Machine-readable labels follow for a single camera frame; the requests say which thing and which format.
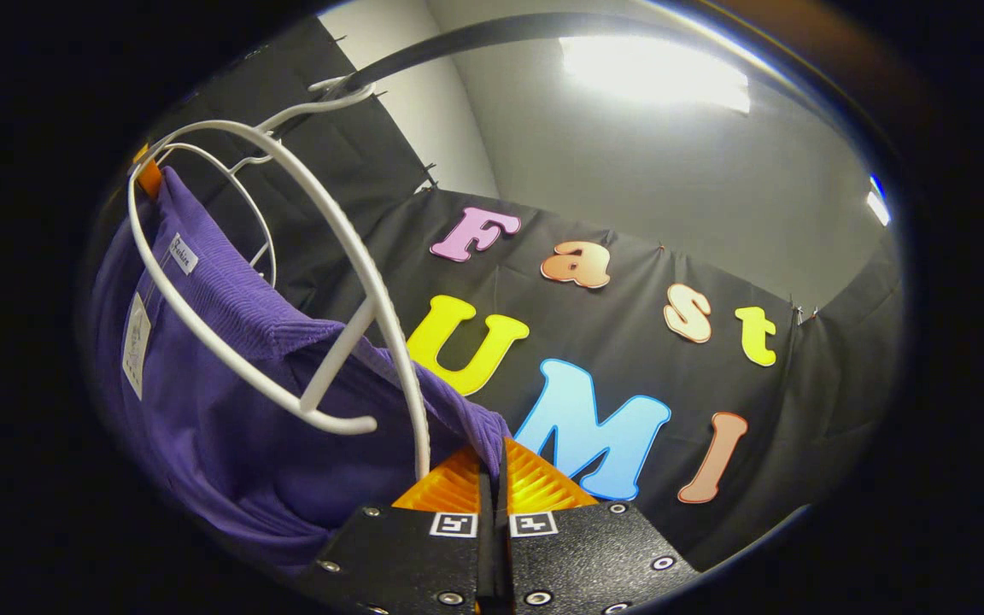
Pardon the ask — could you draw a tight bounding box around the black clothes rack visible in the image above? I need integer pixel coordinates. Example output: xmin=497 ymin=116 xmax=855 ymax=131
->
xmin=270 ymin=10 xmax=766 ymax=138

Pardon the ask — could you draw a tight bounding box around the white clothes hanger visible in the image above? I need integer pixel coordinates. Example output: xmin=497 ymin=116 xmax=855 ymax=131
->
xmin=155 ymin=85 xmax=373 ymax=289
xmin=127 ymin=77 xmax=433 ymax=483

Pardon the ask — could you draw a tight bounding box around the purple ribbed shirt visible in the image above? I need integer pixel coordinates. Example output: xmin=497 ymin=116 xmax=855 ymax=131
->
xmin=86 ymin=167 xmax=512 ymax=573

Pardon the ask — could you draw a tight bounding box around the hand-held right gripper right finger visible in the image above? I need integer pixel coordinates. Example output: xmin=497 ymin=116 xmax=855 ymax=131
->
xmin=496 ymin=437 xmax=702 ymax=615

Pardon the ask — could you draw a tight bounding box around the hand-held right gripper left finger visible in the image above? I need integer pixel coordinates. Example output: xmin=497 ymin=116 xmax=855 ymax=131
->
xmin=296 ymin=446 xmax=497 ymax=615

